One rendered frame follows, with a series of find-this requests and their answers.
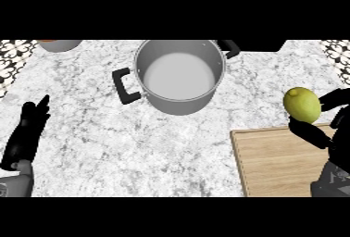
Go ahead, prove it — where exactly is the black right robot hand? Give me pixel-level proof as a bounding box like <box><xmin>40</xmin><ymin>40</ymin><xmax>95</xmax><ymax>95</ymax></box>
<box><xmin>287</xmin><ymin>87</ymin><xmax>350</xmax><ymax>168</ymax></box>

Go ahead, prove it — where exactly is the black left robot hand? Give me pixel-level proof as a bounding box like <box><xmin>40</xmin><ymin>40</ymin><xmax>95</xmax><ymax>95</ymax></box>
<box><xmin>0</xmin><ymin>94</ymin><xmax>52</xmax><ymax>172</ymax></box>

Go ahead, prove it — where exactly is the yellow-green lemon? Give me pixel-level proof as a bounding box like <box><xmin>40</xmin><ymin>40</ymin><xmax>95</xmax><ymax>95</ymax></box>
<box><xmin>282</xmin><ymin>86</ymin><xmax>322</xmax><ymax>125</ymax></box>

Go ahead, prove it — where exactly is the wooden tray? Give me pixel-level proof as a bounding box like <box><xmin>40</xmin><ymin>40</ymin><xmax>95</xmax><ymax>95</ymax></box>
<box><xmin>231</xmin><ymin>122</ymin><xmax>340</xmax><ymax>198</ymax></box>

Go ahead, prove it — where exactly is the grey steel pot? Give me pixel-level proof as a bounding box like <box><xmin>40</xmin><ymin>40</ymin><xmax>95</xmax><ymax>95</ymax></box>
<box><xmin>111</xmin><ymin>39</ymin><xmax>242</xmax><ymax>117</ymax></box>

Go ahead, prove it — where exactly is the grey bowl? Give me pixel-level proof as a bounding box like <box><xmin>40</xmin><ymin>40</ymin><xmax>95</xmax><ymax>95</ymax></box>
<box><xmin>37</xmin><ymin>39</ymin><xmax>83</xmax><ymax>54</ymax></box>

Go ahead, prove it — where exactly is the black flat appliance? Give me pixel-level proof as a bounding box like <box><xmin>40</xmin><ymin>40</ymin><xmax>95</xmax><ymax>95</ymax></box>
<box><xmin>232</xmin><ymin>39</ymin><xmax>287</xmax><ymax>53</ymax></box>

